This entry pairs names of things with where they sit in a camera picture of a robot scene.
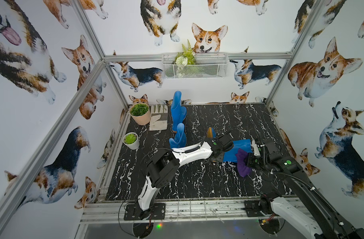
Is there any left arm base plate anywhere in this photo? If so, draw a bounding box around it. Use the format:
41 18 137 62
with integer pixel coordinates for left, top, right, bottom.
124 203 166 221

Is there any blue rubber boot back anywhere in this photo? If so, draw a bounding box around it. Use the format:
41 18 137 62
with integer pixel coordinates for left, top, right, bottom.
206 126 254 163

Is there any purple cloth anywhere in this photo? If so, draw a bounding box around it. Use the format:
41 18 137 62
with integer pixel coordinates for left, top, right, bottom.
235 148 253 178

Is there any green moss in white pot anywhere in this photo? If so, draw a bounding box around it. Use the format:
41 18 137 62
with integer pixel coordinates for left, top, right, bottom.
124 133 138 145

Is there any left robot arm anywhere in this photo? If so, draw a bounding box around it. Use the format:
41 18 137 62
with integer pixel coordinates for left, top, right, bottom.
137 131 234 212

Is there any pink ribbed plant pot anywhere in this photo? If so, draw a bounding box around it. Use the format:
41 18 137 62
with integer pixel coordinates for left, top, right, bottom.
129 103 151 125

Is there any white wire wall basket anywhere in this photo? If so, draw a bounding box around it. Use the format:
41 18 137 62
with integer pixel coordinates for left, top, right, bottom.
162 53 229 79

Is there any aluminium front rail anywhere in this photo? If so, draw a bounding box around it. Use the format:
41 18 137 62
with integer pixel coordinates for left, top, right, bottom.
80 197 270 224

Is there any blue rubber boot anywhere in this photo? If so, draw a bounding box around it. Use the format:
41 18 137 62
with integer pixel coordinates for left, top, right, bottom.
169 123 187 148
171 91 187 133
206 126 254 163

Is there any small white plant pot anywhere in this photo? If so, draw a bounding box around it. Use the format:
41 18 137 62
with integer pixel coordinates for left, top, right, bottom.
123 132 140 150

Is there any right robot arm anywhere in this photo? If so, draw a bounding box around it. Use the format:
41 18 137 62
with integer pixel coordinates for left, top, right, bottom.
245 139 364 239

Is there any fern with white flower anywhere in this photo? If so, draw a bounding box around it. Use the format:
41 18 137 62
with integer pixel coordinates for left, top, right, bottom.
174 40 196 78

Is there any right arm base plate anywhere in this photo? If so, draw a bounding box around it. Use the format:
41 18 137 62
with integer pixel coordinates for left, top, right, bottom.
244 199 273 217

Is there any green plant in pink pot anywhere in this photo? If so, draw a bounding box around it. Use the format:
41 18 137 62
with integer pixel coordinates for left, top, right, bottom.
130 103 149 117

